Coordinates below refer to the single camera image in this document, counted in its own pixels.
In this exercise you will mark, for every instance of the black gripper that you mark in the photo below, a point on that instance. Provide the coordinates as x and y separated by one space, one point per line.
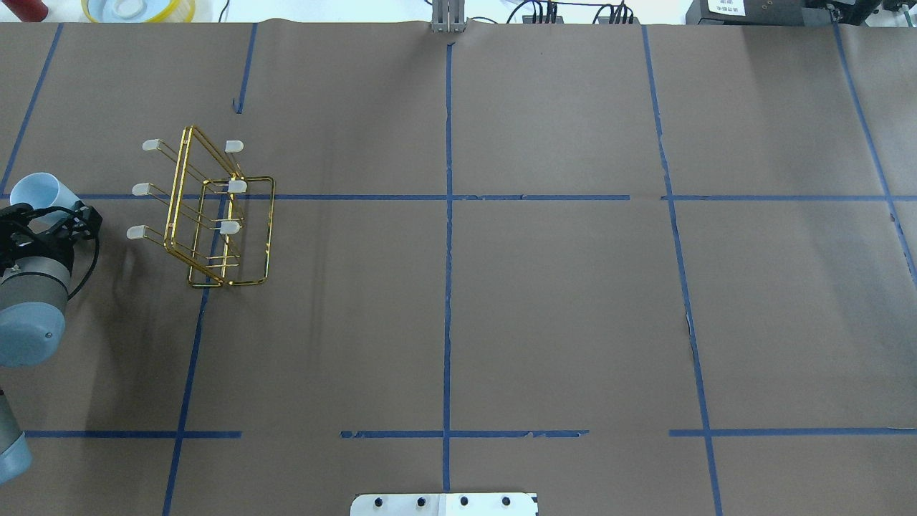
21 247

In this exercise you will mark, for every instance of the red cylinder bottle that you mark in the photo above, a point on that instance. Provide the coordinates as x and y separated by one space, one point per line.
27 10

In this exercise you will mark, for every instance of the light blue plastic cup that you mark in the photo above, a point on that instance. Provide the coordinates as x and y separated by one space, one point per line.
51 202

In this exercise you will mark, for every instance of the black computer box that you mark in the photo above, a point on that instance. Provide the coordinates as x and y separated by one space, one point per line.
757 13

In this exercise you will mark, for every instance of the gold wire cup holder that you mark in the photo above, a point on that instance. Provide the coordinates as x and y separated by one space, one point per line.
218 218

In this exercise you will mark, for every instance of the yellow bowl with blue plate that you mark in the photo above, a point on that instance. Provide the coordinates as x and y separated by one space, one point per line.
139 12

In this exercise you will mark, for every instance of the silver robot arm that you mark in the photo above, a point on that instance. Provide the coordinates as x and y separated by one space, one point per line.
37 260

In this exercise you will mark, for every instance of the aluminium frame post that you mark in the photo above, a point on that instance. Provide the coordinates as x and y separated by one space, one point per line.
448 16

